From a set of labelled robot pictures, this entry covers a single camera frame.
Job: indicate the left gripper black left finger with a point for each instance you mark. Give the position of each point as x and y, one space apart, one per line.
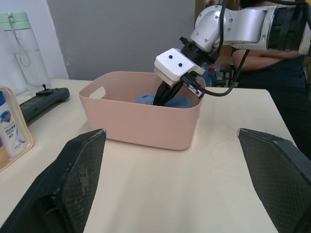
73 182

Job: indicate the white blue soap bottle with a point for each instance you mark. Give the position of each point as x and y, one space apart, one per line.
12 126

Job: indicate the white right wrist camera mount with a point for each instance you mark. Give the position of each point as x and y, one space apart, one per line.
175 65

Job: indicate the clear beige-rimmed organizer box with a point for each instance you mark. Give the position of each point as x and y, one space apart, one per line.
28 136

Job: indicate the plastic bottle with red cap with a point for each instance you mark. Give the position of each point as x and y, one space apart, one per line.
211 75

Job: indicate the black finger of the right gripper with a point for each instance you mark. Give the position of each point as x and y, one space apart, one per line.
160 95
168 97

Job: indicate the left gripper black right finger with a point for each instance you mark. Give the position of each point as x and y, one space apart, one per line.
279 174

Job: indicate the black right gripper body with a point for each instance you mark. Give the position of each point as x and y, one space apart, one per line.
173 87

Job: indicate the person in dark clothes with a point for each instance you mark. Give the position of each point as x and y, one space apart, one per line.
267 77

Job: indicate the clear bottle with green lid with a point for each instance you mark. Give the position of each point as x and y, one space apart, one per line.
31 60

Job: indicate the light blue sock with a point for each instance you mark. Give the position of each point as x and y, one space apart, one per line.
145 99
181 102

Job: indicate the pink plastic container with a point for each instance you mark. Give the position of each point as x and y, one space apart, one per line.
145 126

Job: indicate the black handheld controller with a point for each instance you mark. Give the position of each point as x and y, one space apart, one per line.
48 97

